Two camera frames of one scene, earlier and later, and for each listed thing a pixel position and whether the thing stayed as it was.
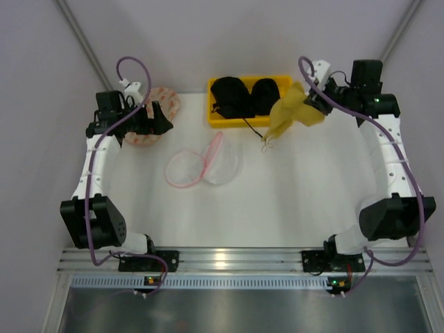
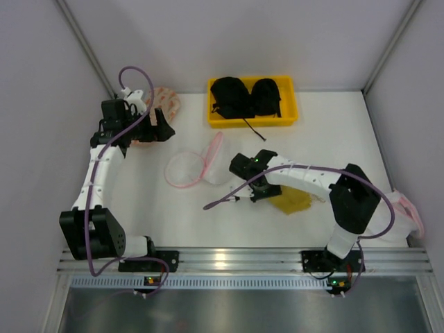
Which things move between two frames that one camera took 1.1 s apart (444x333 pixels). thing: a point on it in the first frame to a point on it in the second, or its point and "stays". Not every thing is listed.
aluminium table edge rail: (138, 282) stays
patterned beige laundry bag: (168, 104) stays
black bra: (233, 100) stays
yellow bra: (291, 108) to (292, 200)
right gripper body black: (320, 104) to (265, 193)
